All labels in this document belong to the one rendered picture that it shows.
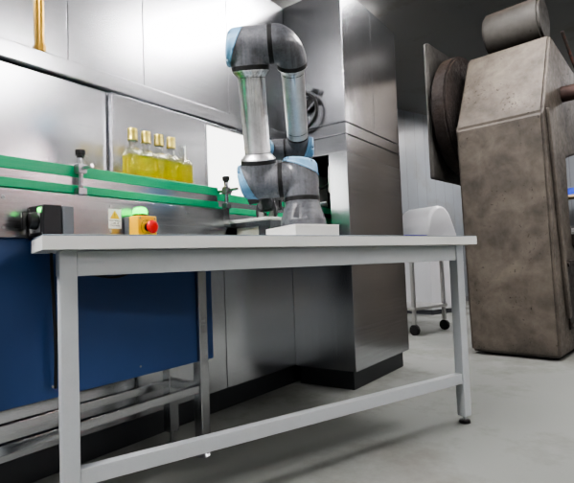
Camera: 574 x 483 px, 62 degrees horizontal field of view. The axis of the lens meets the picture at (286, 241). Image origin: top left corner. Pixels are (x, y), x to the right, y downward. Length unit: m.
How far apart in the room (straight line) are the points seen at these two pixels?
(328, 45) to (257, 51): 1.26
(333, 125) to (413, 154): 4.61
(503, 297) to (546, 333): 0.33
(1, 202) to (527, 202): 2.91
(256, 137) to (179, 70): 0.79
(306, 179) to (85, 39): 0.97
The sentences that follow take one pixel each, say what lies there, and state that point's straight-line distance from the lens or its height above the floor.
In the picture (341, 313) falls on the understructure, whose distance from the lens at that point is 2.54.
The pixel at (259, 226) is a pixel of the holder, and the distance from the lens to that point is 1.79.
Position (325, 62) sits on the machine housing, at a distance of 2.76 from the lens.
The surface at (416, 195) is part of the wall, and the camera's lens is 7.10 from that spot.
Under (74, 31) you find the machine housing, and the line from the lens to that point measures 2.00.
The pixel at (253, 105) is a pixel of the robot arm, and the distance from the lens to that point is 1.57.
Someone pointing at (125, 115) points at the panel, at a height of 1.25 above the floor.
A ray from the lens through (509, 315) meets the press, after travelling 3.49.
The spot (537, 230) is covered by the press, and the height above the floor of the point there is 0.82.
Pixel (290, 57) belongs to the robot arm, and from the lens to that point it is 1.58.
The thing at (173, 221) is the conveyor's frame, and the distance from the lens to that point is 1.67.
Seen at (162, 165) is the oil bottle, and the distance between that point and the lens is 1.84.
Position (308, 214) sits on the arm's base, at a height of 0.82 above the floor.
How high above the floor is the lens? 0.66
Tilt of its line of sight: 3 degrees up
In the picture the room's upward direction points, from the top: 2 degrees counter-clockwise
